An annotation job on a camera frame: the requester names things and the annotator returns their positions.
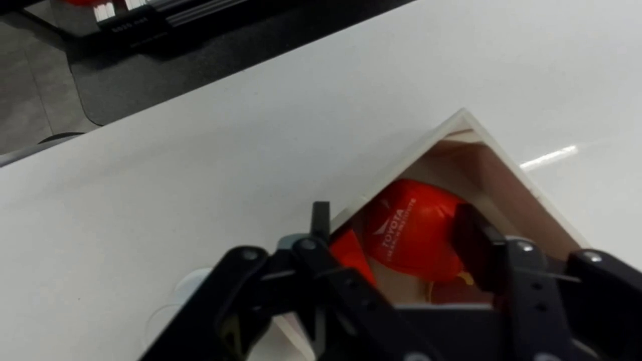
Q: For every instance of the white square box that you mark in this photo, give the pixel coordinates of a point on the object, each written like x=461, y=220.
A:
x=507, y=181

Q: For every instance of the clear plastic cup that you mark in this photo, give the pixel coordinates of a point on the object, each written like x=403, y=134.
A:
x=190, y=283

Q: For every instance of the orange round squeeze toy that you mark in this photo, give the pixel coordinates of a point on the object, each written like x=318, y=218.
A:
x=413, y=227

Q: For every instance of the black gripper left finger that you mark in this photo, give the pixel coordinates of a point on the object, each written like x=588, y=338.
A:
x=267, y=307

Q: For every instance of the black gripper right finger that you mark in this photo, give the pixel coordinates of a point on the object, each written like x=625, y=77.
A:
x=567, y=307

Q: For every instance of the black equipment with labels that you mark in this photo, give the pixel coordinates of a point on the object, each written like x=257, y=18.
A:
x=146, y=20

